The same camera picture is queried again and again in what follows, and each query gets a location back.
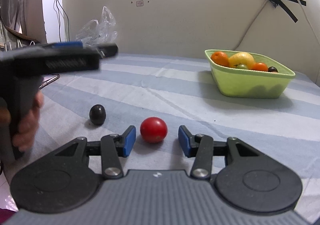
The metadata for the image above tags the green tomato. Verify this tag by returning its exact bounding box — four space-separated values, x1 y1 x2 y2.
236 64 249 70

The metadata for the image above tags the black plum tomato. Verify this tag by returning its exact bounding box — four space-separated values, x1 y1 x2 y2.
89 104 106 126

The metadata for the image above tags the green plastic basket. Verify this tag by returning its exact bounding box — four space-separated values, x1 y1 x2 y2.
204 49 296 98

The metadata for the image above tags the striped blue bedsheet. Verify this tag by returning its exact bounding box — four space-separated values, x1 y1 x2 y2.
4 54 319 221

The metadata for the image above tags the red cherry tomato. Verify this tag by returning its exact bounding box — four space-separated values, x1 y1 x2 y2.
140 117 168 143

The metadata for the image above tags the orange mandarin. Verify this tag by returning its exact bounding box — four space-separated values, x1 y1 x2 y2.
210 51 229 67

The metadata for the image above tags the smartphone in pink case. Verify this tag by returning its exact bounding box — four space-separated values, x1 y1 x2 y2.
39 74 60 90

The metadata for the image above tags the dark cherry with stem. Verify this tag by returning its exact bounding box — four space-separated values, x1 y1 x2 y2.
268 66 278 72

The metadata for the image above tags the person left hand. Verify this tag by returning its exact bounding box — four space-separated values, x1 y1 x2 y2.
12 90 44 152

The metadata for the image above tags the large yellow grapefruit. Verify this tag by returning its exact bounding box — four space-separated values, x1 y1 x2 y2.
228 52 255 69

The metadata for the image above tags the wall cable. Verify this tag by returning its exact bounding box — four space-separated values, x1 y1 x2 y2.
232 0 270 51

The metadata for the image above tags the orange cherry tomato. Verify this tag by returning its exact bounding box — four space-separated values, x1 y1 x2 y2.
251 62 268 72

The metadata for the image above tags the clear plastic bag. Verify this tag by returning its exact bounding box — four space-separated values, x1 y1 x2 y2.
75 6 118 46

